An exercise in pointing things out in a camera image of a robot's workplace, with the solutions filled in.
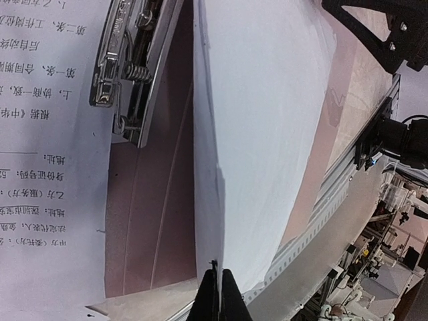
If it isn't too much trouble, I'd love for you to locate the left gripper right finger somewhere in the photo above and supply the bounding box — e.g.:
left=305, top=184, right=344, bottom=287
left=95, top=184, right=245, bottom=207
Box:
left=220, top=269, right=253, bottom=321

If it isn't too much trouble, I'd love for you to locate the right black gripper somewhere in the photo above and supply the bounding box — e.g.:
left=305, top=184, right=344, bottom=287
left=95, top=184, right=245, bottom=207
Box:
left=322, top=0, right=427, bottom=74

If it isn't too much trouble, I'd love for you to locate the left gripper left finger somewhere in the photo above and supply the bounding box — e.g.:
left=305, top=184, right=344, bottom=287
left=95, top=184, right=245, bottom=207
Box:
left=187, top=260, right=220, bottom=321

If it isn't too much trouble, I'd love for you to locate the printed white paper sheet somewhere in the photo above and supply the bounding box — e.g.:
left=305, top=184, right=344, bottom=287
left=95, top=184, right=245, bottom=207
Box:
left=1, top=1, right=113, bottom=320

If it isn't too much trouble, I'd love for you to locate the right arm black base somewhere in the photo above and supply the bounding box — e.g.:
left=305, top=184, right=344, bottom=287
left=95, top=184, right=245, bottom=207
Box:
left=354, top=97, right=427, bottom=170

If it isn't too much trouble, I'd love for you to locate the silver folder clip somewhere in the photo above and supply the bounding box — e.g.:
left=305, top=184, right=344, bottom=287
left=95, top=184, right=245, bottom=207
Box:
left=89, top=0, right=183, bottom=148

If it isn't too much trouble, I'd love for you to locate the front aluminium rail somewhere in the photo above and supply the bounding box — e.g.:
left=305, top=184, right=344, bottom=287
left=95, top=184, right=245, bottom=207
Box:
left=173, top=75, right=402, bottom=321

